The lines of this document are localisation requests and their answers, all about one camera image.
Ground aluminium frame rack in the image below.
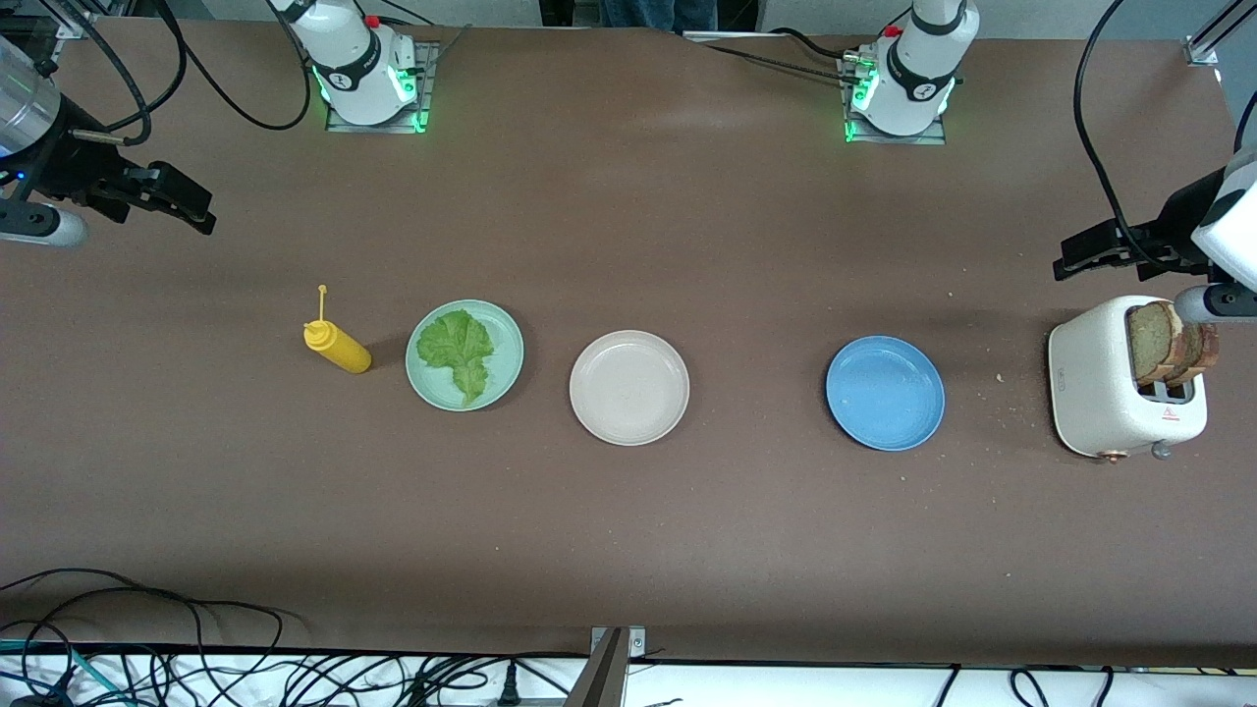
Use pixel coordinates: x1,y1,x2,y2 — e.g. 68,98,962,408
39,0,104,40

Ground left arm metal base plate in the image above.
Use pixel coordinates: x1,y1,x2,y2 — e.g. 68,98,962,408
840,54,949,146

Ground beige plate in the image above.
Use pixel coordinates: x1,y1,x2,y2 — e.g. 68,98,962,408
569,330,690,448

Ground pale green plate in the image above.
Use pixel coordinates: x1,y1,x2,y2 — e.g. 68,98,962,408
405,299,525,412

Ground toasted bread slice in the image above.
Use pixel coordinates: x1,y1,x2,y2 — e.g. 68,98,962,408
1126,299,1184,386
1174,316,1222,386

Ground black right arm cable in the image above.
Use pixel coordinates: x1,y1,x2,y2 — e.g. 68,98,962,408
39,0,313,148

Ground green lettuce leaf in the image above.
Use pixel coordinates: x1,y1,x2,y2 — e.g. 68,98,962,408
415,309,495,408

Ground teal cable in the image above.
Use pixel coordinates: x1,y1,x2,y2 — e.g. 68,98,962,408
0,638,129,707

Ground long black cable loop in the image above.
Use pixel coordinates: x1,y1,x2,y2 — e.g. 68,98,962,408
0,568,296,707

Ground yellow mustard squeeze bottle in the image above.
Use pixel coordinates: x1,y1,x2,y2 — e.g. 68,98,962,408
302,285,374,375

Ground blue plate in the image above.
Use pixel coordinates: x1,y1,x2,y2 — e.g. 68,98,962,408
825,336,947,453

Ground aluminium profile bar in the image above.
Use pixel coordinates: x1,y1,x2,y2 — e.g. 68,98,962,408
565,625,647,707

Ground aluminium frame corner bracket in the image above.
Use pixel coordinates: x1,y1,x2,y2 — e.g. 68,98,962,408
1183,0,1257,68

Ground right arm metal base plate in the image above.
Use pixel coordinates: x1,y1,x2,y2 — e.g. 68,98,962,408
324,39,441,135

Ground white toaster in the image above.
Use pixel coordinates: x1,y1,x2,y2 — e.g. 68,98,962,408
1047,295,1209,462

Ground black braided cable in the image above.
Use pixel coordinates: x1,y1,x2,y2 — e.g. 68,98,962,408
702,29,865,84

